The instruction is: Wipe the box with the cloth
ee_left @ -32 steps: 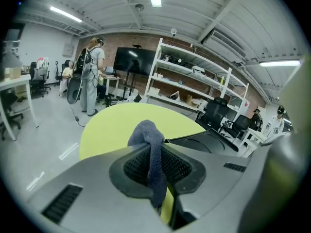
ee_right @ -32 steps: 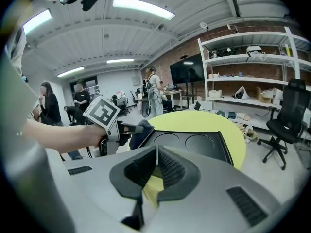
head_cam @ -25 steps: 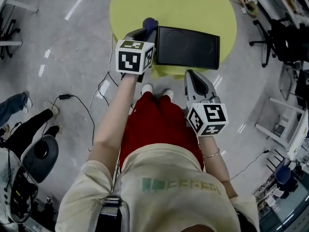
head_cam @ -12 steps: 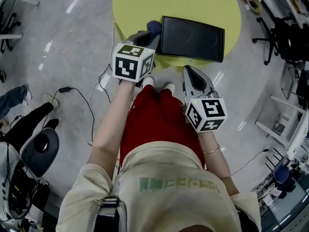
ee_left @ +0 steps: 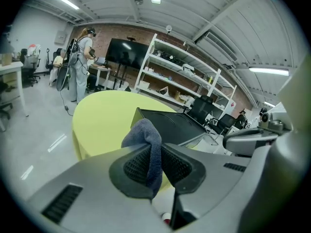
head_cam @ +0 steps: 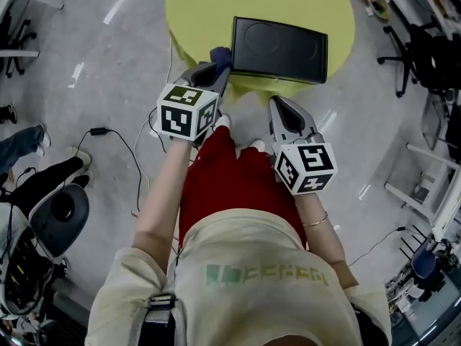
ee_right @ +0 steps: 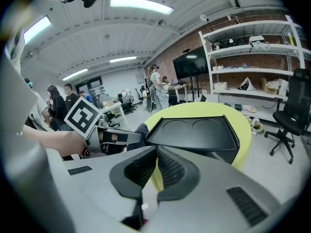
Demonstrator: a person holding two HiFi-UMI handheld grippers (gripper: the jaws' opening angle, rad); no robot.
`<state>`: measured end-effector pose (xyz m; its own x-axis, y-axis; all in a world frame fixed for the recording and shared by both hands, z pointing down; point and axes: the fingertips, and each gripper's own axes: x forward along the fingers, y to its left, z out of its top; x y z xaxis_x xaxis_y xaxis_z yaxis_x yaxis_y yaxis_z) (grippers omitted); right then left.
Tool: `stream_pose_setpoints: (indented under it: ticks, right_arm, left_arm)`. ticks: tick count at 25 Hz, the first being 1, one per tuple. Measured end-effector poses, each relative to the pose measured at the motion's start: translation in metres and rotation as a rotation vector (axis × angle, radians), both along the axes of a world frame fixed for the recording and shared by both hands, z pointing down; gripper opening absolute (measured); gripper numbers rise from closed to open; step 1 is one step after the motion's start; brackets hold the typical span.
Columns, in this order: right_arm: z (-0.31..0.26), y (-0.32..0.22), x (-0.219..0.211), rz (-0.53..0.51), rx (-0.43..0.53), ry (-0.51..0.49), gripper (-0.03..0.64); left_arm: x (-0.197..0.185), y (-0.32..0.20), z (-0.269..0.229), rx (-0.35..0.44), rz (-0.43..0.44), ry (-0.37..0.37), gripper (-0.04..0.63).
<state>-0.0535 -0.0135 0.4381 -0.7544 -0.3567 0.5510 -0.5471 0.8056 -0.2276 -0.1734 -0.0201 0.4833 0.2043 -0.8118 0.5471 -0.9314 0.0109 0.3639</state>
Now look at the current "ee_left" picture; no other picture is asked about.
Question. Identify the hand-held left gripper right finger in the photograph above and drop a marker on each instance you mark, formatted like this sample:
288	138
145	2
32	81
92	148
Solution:
218	190

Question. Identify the white air conditioner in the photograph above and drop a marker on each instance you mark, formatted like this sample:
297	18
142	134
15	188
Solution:
216	45

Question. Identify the large black screen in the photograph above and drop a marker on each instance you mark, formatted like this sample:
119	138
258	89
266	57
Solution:
126	54

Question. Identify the white shelving rack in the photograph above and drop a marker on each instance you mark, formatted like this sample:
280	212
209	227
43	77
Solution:
148	54

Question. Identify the black induction cooktop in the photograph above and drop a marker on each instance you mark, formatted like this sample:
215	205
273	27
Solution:
175	127

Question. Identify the white desk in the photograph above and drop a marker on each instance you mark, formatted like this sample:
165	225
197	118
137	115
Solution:
9	68

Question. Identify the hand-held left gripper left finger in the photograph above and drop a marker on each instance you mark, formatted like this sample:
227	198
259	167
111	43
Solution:
97	190

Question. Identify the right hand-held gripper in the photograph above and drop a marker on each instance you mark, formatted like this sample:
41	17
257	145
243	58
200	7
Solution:
296	101

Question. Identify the grey office chair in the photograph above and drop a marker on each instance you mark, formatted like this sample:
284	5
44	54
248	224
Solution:
30	62

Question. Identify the grey wall panel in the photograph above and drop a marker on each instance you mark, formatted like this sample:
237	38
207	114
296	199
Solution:
60	37

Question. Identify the black office chair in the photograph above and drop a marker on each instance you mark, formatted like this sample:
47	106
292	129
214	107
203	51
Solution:
200	110
223	124

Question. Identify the yellow-green round tablecloth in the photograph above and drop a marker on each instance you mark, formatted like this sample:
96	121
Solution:
102	120

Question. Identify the dark blue cloth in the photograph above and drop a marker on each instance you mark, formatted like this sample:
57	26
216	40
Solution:
145	135

